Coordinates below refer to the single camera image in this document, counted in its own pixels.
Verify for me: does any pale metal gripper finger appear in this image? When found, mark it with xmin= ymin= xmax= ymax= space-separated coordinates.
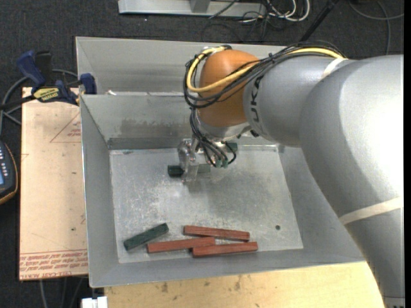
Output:
xmin=177 ymin=139 xmax=191 ymax=174
xmin=182 ymin=159 xmax=200 ymax=184

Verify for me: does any dark green block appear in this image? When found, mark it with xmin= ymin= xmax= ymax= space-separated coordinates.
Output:
xmin=123 ymin=222 xmax=170 ymax=252
xmin=167 ymin=164 xmax=212 ymax=177

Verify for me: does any grey metal bin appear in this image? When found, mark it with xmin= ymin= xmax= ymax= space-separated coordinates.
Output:
xmin=75 ymin=36 xmax=367 ymax=289

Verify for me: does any red-brown flat block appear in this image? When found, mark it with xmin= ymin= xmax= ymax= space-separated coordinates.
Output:
xmin=182 ymin=225 xmax=251 ymax=243
xmin=191 ymin=241 xmax=259 ymax=259
xmin=146 ymin=236 xmax=216 ymax=254

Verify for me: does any brown cardboard board, red print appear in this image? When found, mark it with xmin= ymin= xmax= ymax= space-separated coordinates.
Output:
xmin=19 ymin=86 xmax=89 ymax=282

